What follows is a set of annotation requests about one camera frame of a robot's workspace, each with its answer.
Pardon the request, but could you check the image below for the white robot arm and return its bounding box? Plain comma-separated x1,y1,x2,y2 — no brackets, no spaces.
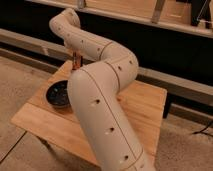
49,8,156,171

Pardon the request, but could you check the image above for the wooden shelf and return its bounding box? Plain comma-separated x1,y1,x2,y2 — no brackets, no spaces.
27,0,213,39

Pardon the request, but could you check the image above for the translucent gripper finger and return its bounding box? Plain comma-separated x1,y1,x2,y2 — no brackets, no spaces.
77,53,83,68
72,52,77,70

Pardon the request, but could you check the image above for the wooden table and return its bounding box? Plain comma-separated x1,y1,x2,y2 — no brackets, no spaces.
11,60,167,165

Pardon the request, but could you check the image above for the dark ceramic bowl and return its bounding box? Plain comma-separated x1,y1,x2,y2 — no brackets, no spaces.
46,80,70,108

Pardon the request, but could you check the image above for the black cable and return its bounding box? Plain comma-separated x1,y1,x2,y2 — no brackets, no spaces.
191,119,213,136

